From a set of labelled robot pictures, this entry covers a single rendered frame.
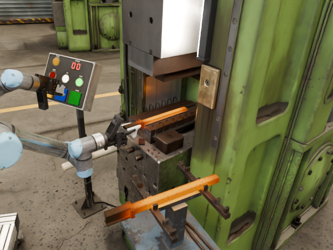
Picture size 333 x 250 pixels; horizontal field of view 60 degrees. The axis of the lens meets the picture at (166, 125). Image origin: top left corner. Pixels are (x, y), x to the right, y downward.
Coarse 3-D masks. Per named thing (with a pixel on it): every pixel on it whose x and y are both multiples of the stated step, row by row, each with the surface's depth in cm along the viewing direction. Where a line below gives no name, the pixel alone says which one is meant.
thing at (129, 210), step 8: (208, 176) 110; (216, 176) 111; (192, 184) 106; (200, 184) 106; (208, 184) 108; (168, 192) 101; (176, 192) 102; (184, 192) 103; (144, 200) 97; (152, 200) 98; (160, 200) 98; (168, 200) 100; (112, 208) 92; (120, 208) 92; (128, 208) 92; (136, 208) 94; (144, 208) 96; (112, 216) 91; (120, 216) 93; (128, 216) 94; (112, 224) 92
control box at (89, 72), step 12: (48, 60) 174; (60, 60) 170; (72, 60) 167; (84, 60) 165; (48, 72) 173; (60, 72) 170; (72, 72) 167; (84, 72) 164; (96, 72) 165; (60, 84) 169; (72, 84) 166; (84, 84) 164; (96, 84) 168; (84, 96) 163; (84, 108) 164
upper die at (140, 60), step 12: (132, 48) 133; (132, 60) 136; (144, 60) 129; (156, 60) 125; (168, 60) 129; (180, 60) 134; (192, 60) 139; (144, 72) 132; (156, 72) 128; (168, 72) 133
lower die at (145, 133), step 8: (176, 104) 172; (184, 104) 170; (192, 104) 168; (144, 112) 160; (152, 112) 161; (160, 112) 159; (184, 112) 160; (192, 112) 161; (136, 120) 150; (160, 120) 150; (184, 120) 155; (192, 120) 159; (144, 128) 145; (152, 128) 143; (160, 128) 145; (168, 128) 149; (144, 136) 148
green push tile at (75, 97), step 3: (72, 93) 165; (75, 93) 164; (78, 93) 164; (81, 93) 163; (69, 96) 166; (72, 96) 165; (75, 96) 164; (78, 96) 163; (69, 99) 165; (72, 99) 165; (75, 99) 164; (78, 99) 163; (69, 102) 165; (72, 102) 165; (75, 102) 164; (78, 102) 163; (78, 105) 164
